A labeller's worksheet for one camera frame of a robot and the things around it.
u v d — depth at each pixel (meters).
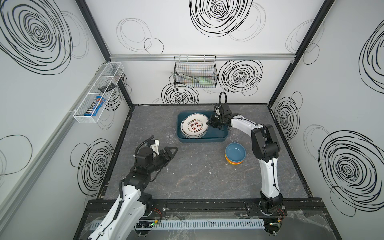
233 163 0.84
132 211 0.58
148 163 0.60
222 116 0.83
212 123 0.91
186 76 0.85
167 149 0.71
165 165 0.69
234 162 0.82
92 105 0.71
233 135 0.99
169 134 0.98
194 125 1.04
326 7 0.72
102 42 0.84
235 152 0.87
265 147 0.57
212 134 0.99
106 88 0.75
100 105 0.72
